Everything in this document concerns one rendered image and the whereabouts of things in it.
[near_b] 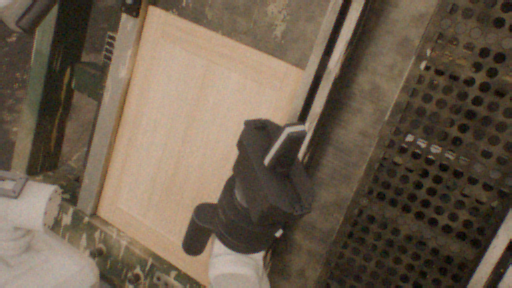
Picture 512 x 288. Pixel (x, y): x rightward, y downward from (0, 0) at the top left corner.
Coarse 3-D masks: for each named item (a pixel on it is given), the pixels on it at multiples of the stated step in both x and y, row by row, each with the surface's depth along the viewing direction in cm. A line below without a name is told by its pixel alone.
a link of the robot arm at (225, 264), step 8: (224, 256) 63; (232, 256) 63; (240, 256) 63; (216, 264) 63; (224, 264) 62; (232, 264) 62; (240, 264) 62; (248, 264) 63; (256, 264) 65; (208, 272) 64; (216, 272) 63; (224, 272) 62; (232, 272) 62; (240, 272) 62; (248, 272) 63; (256, 272) 64; (216, 280) 64; (224, 280) 64; (232, 280) 64; (240, 280) 64; (248, 280) 64; (256, 280) 65
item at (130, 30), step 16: (144, 0) 111; (128, 16) 114; (144, 16) 114; (128, 32) 114; (128, 48) 115; (112, 64) 118; (128, 64) 116; (112, 80) 119; (128, 80) 118; (112, 96) 119; (112, 112) 120; (96, 128) 123; (112, 128) 121; (96, 144) 124; (112, 144) 124; (96, 160) 125; (96, 176) 126; (80, 192) 129; (96, 192) 127; (80, 208) 130; (96, 208) 130
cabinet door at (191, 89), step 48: (144, 48) 115; (192, 48) 109; (240, 48) 104; (144, 96) 117; (192, 96) 111; (240, 96) 106; (288, 96) 100; (144, 144) 120; (192, 144) 113; (144, 192) 122; (192, 192) 115; (144, 240) 124
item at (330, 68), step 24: (336, 0) 87; (360, 0) 85; (336, 24) 89; (360, 24) 89; (336, 48) 88; (312, 72) 91; (336, 72) 89; (312, 96) 96; (336, 96) 96; (288, 120) 95; (312, 120) 93; (312, 144) 96; (264, 264) 105
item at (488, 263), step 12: (504, 216) 82; (504, 228) 80; (492, 240) 81; (504, 240) 80; (492, 252) 81; (504, 252) 81; (480, 264) 82; (492, 264) 81; (504, 264) 81; (468, 276) 88; (480, 276) 83; (492, 276) 85; (504, 276) 81
